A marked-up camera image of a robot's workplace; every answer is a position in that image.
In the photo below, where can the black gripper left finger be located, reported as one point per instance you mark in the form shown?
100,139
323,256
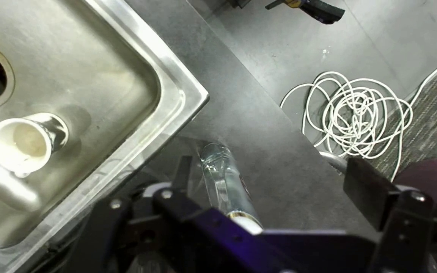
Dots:
106,232

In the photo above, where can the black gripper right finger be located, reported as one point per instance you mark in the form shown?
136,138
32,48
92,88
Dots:
405,232

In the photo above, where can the clear bottle with white cap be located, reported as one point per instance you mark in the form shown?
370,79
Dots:
223,176

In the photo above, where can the stainless steel sink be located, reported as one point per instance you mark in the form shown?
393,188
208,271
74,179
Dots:
101,76

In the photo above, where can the dark maroon chair seat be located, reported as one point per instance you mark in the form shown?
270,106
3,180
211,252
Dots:
435,176

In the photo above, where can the metal chair leg tube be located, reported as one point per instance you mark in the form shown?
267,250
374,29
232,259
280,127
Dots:
334,161

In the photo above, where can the white paper cup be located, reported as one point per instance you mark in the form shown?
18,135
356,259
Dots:
21,144

